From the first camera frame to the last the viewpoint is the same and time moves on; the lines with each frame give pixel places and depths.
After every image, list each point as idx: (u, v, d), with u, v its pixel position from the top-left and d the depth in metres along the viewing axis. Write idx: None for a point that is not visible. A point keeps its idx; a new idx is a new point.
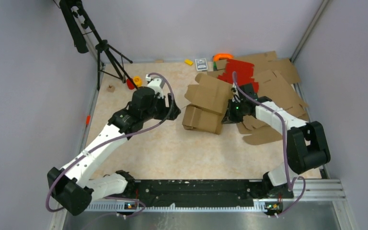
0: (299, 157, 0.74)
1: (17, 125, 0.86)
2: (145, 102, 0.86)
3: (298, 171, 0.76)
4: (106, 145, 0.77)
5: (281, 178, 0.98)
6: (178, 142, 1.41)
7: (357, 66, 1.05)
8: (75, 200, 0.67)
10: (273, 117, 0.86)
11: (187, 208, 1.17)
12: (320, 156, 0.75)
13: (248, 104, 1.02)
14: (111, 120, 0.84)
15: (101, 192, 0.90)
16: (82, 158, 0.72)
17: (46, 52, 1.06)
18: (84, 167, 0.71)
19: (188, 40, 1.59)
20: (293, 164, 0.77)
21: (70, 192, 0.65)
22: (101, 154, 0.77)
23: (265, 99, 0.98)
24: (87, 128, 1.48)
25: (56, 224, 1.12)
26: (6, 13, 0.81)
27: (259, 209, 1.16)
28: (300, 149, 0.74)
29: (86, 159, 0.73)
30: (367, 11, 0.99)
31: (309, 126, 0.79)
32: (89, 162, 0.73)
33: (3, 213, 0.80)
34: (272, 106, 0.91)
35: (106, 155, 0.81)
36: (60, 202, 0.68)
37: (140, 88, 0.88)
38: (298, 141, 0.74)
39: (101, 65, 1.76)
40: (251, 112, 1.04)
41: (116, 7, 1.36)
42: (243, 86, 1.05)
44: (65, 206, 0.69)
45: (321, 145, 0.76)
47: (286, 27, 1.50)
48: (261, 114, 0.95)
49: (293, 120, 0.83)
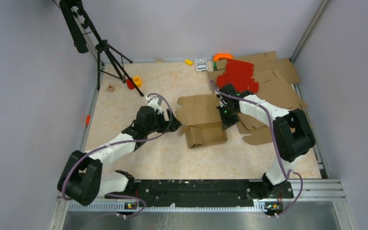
0: (287, 144, 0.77)
1: (17, 124, 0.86)
2: (147, 119, 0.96)
3: (289, 158, 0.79)
4: (123, 143, 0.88)
5: (277, 176, 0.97)
6: (178, 142, 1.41)
7: (357, 66, 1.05)
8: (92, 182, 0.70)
10: (258, 110, 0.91)
11: (188, 208, 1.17)
12: (305, 141, 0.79)
13: (232, 100, 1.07)
14: (125, 130, 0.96)
15: (105, 189, 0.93)
16: (105, 147, 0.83)
17: (46, 52, 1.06)
18: (105, 154, 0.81)
19: (188, 40, 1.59)
20: (282, 152, 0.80)
21: (92, 170, 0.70)
22: (118, 151, 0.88)
23: (247, 92, 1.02)
24: (87, 128, 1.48)
25: (56, 224, 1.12)
26: (6, 13, 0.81)
27: (259, 209, 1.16)
28: (287, 136, 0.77)
29: (108, 149, 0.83)
30: (367, 11, 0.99)
31: (292, 114, 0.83)
32: (109, 152, 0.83)
33: (3, 212, 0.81)
34: (255, 98, 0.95)
35: (119, 154, 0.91)
36: (73, 188, 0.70)
37: (143, 108, 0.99)
38: (284, 129, 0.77)
39: (101, 65, 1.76)
40: (235, 108, 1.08)
41: (116, 7, 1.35)
42: (224, 86, 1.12)
44: (77, 192, 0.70)
45: (305, 131, 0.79)
47: (286, 27, 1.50)
48: (246, 108, 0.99)
49: (276, 109, 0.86)
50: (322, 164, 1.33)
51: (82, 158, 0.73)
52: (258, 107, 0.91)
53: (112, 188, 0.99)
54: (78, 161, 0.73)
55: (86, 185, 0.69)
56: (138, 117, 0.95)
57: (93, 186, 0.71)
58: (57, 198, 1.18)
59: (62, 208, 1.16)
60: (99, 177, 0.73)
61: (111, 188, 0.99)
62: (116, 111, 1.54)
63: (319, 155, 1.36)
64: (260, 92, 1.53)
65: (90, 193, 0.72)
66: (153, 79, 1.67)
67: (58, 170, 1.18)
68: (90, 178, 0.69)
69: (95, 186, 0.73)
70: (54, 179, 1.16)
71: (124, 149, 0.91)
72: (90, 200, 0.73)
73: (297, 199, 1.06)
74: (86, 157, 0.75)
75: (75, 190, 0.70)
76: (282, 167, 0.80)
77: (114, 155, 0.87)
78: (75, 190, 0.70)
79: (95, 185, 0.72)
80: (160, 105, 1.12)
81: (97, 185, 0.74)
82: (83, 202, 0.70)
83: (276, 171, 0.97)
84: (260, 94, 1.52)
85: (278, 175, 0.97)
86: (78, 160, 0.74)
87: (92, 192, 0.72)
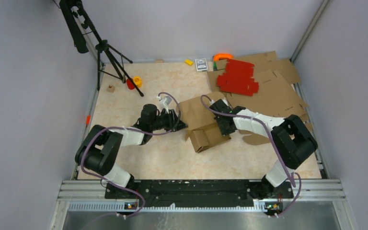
0: (291, 153, 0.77)
1: (17, 124, 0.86)
2: (151, 117, 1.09)
3: (295, 166, 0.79)
4: (136, 131, 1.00)
5: (279, 178, 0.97)
6: (178, 142, 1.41)
7: (357, 66, 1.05)
8: (112, 152, 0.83)
10: (254, 123, 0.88)
11: (188, 208, 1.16)
12: (307, 146, 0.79)
13: (225, 119, 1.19)
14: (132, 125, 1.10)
15: (112, 174, 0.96)
16: (121, 129, 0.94)
17: (46, 52, 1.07)
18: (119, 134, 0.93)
19: (188, 40, 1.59)
20: (288, 160, 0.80)
21: (114, 140, 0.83)
22: (130, 136, 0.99)
23: (239, 109, 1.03)
24: (87, 128, 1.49)
25: (56, 224, 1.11)
26: (6, 13, 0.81)
27: (259, 209, 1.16)
28: (290, 145, 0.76)
29: (124, 131, 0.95)
30: None
31: (288, 121, 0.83)
32: (125, 132, 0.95)
33: (5, 212, 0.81)
34: (248, 113, 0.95)
35: (130, 139, 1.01)
36: (93, 155, 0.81)
37: (146, 106, 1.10)
38: (284, 138, 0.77)
39: (101, 65, 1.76)
40: (231, 124, 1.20)
41: (116, 7, 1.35)
42: (215, 103, 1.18)
44: (97, 159, 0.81)
45: (305, 135, 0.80)
47: (286, 26, 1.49)
48: (241, 123, 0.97)
49: (271, 120, 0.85)
50: (322, 164, 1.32)
51: (103, 130, 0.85)
52: (253, 120, 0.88)
53: (116, 179, 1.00)
54: (99, 132, 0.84)
55: (108, 151, 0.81)
56: (143, 115, 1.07)
57: (112, 155, 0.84)
58: (57, 198, 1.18)
59: (62, 208, 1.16)
60: (117, 148, 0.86)
61: (114, 180, 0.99)
62: (116, 111, 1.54)
63: (319, 155, 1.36)
64: (261, 93, 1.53)
65: (108, 163, 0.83)
66: (153, 79, 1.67)
67: (57, 171, 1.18)
68: (112, 144, 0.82)
69: (111, 158, 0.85)
70: (55, 179, 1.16)
71: (135, 136, 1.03)
72: (106, 170, 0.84)
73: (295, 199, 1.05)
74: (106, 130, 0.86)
75: (96, 158, 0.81)
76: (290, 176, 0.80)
77: (127, 138, 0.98)
78: (95, 158, 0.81)
79: (112, 155, 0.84)
80: (168, 105, 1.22)
81: (113, 156, 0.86)
82: (101, 170, 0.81)
83: (280, 175, 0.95)
84: (260, 94, 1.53)
85: (281, 177, 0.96)
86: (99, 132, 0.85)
87: (109, 161, 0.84)
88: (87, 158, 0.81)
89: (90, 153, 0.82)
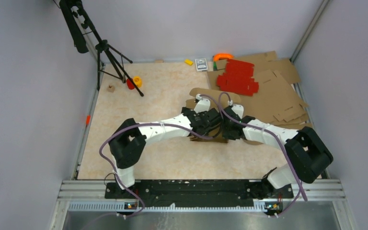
0: (305, 167, 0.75)
1: (17, 124, 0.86)
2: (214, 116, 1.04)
3: (309, 179, 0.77)
4: (176, 128, 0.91)
5: (282, 181, 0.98)
6: (178, 142, 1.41)
7: (357, 66, 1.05)
8: (131, 155, 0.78)
10: (265, 134, 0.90)
11: (188, 209, 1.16)
12: (323, 159, 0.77)
13: (236, 128, 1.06)
14: (188, 113, 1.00)
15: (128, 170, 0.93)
16: (157, 125, 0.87)
17: (46, 52, 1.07)
18: (154, 132, 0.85)
19: (189, 40, 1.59)
20: (302, 174, 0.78)
21: (136, 145, 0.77)
22: (167, 133, 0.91)
23: (248, 118, 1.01)
24: (87, 128, 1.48)
25: (56, 224, 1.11)
26: (6, 13, 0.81)
27: (259, 209, 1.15)
28: (304, 159, 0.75)
29: (159, 127, 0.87)
30: None
31: (302, 133, 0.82)
32: (160, 131, 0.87)
33: (5, 212, 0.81)
34: (258, 123, 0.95)
35: (169, 135, 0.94)
36: (113, 149, 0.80)
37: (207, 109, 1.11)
38: (299, 152, 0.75)
39: (101, 65, 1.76)
40: (240, 135, 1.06)
41: (116, 7, 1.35)
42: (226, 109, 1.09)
44: (115, 155, 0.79)
45: (320, 147, 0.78)
47: (286, 26, 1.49)
48: (251, 134, 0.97)
49: (283, 132, 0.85)
50: None
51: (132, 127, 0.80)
52: (264, 131, 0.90)
53: (123, 178, 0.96)
54: (128, 128, 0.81)
55: (126, 152, 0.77)
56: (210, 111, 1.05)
57: (132, 157, 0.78)
58: (57, 198, 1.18)
59: (62, 208, 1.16)
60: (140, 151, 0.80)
61: (120, 177, 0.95)
62: (116, 111, 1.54)
63: None
64: (261, 93, 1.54)
65: (127, 161, 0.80)
66: (153, 79, 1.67)
67: (57, 171, 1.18)
68: (132, 149, 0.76)
69: (133, 158, 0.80)
70: (55, 179, 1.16)
71: (176, 133, 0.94)
72: (124, 166, 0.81)
73: (292, 203, 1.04)
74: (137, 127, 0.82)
75: (119, 151, 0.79)
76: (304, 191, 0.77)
77: (162, 136, 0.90)
78: (117, 152, 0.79)
79: (132, 157, 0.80)
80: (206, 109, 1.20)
81: (135, 157, 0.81)
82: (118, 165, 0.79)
83: (283, 178, 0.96)
84: (260, 94, 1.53)
85: (285, 181, 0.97)
86: (129, 127, 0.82)
87: (129, 161, 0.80)
88: (113, 147, 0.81)
89: (119, 143, 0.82)
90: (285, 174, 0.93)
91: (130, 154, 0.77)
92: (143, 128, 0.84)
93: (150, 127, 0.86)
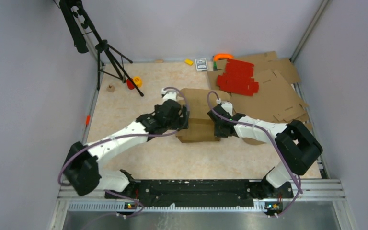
0: (296, 159, 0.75)
1: (17, 124, 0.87)
2: (170, 112, 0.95)
3: (301, 172, 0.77)
4: (130, 138, 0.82)
5: (280, 179, 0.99)
6: (178, 142, 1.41)
7: (357, 66, 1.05)
8: (87, 179, 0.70)
10: (255, 131, 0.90)
11: (188, 208, 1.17)
12: (313, 151, 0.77)
13: (226, 125, 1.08)
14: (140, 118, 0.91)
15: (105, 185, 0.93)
16: (107, 141, 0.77)
17: (46, 52, 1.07)
18: (107, 149, 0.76)
19: (188, 40, 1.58)
20: (294, 167, 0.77)
21: (88, 169, 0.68)
22: (122, 145, 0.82)
23: (238, 115, 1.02)
24: (87, 128, 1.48)
25: (56, 224, 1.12)
26: (6, 12, 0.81)
27: (259, 209, 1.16)
28: (295, 151, 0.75)
29: (111, 142, 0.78)
30: (367, 11, 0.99)
31: (291, 127, 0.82)
32: (112, 147, 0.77)
33: (5, 212, 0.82)
34: (248, 120, 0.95)
35: (125, 147, 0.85)
36: (69, 178, 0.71)
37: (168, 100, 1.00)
38: (290, 145, 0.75)
39: (101, 65, 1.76)
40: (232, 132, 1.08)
41: (116, 7, 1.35)
42: (216, 108, 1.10)
44: (73, 183, 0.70)
45: (309, 139, 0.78)
47: (286, 27, 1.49)
48: (242, 131, 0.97)
49: (273, 126, 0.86)
50: (322, 164, 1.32)
51: (82, 150, 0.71)
52: (254, 127, 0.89)
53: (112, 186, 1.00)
54: (77, 153, 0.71)
55: (82, 178, 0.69)
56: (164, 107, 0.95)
57: (91, 180, 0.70)
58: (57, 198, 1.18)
59: (63, 208, 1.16)
60: (98, 171, 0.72)
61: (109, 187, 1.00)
62: (116, 111, 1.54)
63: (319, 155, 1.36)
64: (261, 92, 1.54)
65: (87, 186, 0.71)
66: (153, 79, 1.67)
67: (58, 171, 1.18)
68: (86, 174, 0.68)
69: (94, 178, 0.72)
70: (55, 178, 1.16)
71: (132, 143, 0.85)
72: (86, 191, 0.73)
73: (292, 203, 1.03)
74: (86, 149, 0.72)
75: (74, 178, 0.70)
76: (297, 183, 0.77)
77: (118, 150, 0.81)
78: (74, 179, 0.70)
79: (92, 179, 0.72)
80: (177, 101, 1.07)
81: (96, 178, 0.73)
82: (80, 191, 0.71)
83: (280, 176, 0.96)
84: (260, 94, 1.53)
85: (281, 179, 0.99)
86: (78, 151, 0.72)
87: (89, 184, 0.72)
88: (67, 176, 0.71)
89: (73, 169, 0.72)
90: (282, 171, 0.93)
91: (86, 179, 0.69)
92: (93, 149, 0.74)
93: (100, 145, 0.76)
